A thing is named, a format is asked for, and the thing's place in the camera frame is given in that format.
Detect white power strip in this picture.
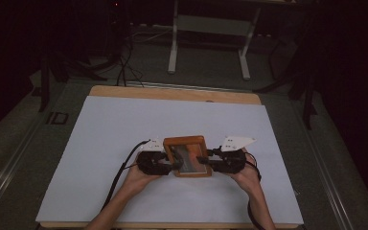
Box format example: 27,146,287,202
129,22,174,33

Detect black stand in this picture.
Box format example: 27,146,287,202
37,47,109,113
252,28,321,131

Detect white table sheet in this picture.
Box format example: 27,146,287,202
34,95,305,225

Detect white metal stand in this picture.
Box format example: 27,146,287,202
167,0,264,81

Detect wooden table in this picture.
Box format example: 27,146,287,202
39,84,302,230

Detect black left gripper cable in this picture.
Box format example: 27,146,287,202
100,139,151,213

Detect black floor bracket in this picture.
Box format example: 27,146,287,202
45,111,70,126

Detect black floor cables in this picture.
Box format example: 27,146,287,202
114,30,146,88

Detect metal floor rail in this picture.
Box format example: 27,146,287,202
295,95,357,230
125,80,254,94
0,118,47,221

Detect wooden picture frame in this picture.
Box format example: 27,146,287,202
162,135,213,178

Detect person's left hand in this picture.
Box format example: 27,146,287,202
121,152,165,196

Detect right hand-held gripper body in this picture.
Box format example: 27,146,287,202
206,135,257,175

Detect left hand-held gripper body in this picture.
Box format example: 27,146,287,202
135,137,171,176

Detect person's right hand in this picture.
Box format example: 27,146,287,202
227,147,264,196

